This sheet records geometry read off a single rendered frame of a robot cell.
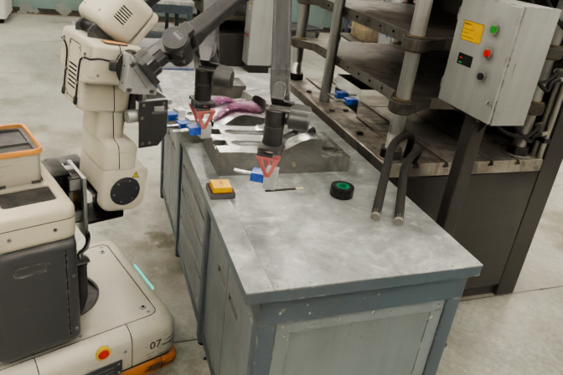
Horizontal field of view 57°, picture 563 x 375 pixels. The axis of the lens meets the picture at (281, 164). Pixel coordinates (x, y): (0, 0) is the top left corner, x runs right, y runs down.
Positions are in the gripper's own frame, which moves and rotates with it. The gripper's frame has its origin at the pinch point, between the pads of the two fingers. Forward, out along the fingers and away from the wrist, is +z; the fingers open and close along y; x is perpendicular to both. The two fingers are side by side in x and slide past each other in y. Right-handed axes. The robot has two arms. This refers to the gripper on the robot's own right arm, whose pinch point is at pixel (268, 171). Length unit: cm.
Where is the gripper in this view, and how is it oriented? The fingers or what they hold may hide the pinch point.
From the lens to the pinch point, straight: 151.9
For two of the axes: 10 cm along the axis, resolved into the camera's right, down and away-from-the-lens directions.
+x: -9.8, -1.8, 1.2
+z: -1.2, 9.0, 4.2
